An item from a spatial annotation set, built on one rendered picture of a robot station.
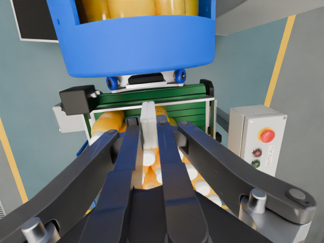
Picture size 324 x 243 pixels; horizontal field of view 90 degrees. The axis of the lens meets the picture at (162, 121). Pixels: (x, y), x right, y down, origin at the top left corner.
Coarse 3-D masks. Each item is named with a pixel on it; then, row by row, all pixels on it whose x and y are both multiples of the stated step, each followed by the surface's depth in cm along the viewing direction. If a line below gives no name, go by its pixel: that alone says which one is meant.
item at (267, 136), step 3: (264, 132) 40; (267, 132) 40; (270, 132) 40; (273, 132) 40; (261, 135) 41; (264, 135) 40; (267, 135) 40; (270, 135) 41; (273, 135) 41; (261, 138) 41; (264, 138) 41; (267, 138) 41; (270, 138) 41; (273, 138) 41; (264, 141) 41; (267, 141) 41; (270, 141) 41
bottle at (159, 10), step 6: (156, 0) 26; (162, 0) 26; (168, 0) 26; (174, 0) 26; (180, 0) 26; (156, 6) 26; (162, 6) 26; (168, 6) 26; (174, 6) 26; (180, 6) 27; (156, 12) 26; (162, 12) 26; (168, 12) 26; (174, 12) 26; (180, 12) 27
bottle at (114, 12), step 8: (112, 0) 22; (120, 0) 22; (128, 0) 22; (136, 0) 22; (144, 0) 22; (152, 0) 23; (112, 8) 23; (120, 8) 22; (128, 8) 22; (136, 8) 22; (144, 8) 22; (152, 8) 23; (112, 16) 23; (120, 16) 22; (128, 16) 22
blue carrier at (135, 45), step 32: (64, 0) 20; (64, 32) 22; (96, 32) 20; (128, 32) 19; (160, 32) 20; (192, 32) 22; (96, 64) 21; (128, 64) 21; (160, 64) 21; (192, 64) 23
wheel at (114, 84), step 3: (108, 78) 46; (111, 78) 45; (114, 78) 46; (108, 81) 47; (111, 81) 45; (114, 81) 46; (117, 81) 46; (108, 84) 47; (111, 84) 46; (114, 84) 46; (117, 84) 46; (108, 87) 48; (111, 87) 47; (114, 87) 46; (117, 87) 47; (111, 90) 48
